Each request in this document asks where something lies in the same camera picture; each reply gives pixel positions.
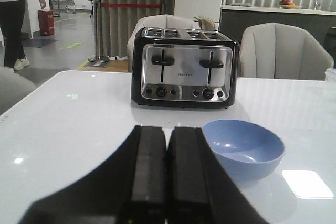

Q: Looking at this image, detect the fruit plate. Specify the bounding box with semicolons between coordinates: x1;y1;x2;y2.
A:
278;0;302;9

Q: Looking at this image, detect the beige armchair left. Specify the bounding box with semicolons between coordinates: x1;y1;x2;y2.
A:
127;14;208;73

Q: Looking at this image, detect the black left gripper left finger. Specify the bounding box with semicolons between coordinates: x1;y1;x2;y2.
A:
23;126;166;223

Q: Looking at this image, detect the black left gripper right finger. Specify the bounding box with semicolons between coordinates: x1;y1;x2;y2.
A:
167;127;266;223

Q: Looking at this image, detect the beige armchair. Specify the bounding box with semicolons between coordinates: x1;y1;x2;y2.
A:
127;14;208;73
240;23;334;80

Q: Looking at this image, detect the blue bowl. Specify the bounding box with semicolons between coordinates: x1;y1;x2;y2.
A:
202;119;285;180

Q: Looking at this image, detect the red box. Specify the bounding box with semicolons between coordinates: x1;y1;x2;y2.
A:
38;10;55;36

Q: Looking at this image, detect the beige armchair right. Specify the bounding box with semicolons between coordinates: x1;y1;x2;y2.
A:
240;23;334;80

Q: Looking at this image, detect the metal cart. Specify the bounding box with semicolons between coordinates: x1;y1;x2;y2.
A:
49;0;76;17

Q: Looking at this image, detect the stanchion post with red belt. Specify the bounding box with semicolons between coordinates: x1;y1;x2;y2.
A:
88;0;165;62

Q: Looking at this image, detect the person in white shirt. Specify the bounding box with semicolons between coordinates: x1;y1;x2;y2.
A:
1;0;46;72

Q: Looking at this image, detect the grey chair at left edge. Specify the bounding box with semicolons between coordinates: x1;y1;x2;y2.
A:
1;67;37;114

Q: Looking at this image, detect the dark kitchen counter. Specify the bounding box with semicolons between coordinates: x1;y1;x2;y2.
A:
219;5;335;57

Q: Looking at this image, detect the beige office chair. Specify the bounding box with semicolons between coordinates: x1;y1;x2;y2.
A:
194;16;216;30

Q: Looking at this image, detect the black and chrome toaster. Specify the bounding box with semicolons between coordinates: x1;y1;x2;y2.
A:
131;27;239;109

